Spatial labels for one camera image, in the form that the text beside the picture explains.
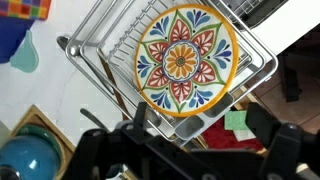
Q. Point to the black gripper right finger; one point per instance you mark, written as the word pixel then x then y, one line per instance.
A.
pixel 280 146

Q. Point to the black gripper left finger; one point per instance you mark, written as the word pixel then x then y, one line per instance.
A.
pixel 160 150

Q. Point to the colourful floral ceramic plate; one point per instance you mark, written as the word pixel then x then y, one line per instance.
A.
pixel 186 60

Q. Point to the wooden trivet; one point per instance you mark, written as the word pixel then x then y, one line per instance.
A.
pixel 36 115

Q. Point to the teal blue kettle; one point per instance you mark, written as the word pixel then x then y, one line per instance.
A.
pixel 30 156

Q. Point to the steel serving spoon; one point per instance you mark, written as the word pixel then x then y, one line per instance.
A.
pixel 68 46

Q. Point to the teal spoon rest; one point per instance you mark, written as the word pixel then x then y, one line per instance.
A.
pixel 25 56

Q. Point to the blue cutting board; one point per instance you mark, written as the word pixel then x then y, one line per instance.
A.
pixel 13 36

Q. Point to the colourful checkered tile board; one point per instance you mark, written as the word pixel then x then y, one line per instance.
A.
pixel 23 8

